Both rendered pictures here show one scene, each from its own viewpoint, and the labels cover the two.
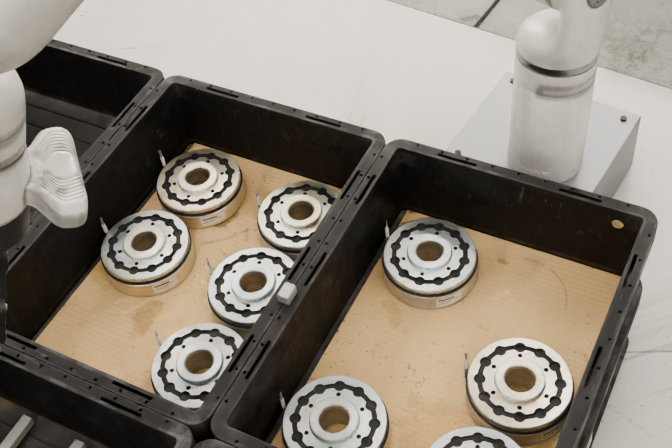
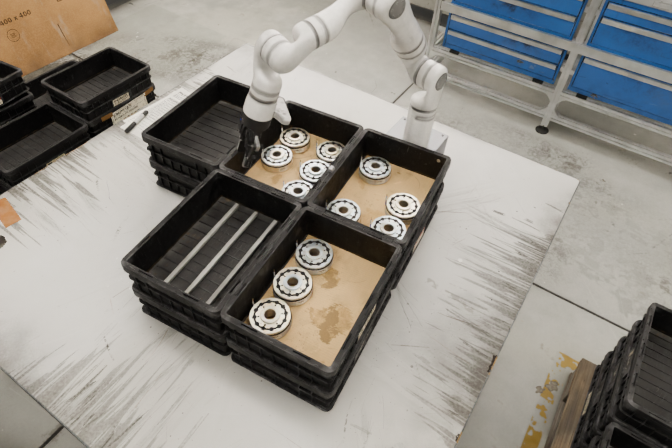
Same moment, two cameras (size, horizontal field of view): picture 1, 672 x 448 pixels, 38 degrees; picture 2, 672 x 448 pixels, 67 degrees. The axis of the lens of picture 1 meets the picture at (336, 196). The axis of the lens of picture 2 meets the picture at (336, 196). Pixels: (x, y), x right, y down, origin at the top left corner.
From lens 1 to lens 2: 0.62 m
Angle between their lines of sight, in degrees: 6
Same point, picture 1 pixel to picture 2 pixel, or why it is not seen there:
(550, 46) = (421, 101)
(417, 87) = (368, 120)
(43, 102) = (233, 107)
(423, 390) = (371, 207)
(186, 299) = (290, 174)
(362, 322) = (351, 186)
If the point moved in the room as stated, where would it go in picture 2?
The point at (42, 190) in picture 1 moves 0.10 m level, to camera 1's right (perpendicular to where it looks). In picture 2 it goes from (279, 113) to (319, 111)
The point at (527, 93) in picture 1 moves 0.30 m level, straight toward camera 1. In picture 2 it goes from (412, 118) to (404, 179)
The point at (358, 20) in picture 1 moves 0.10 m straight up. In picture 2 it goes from (346, 95) to (348, 74)
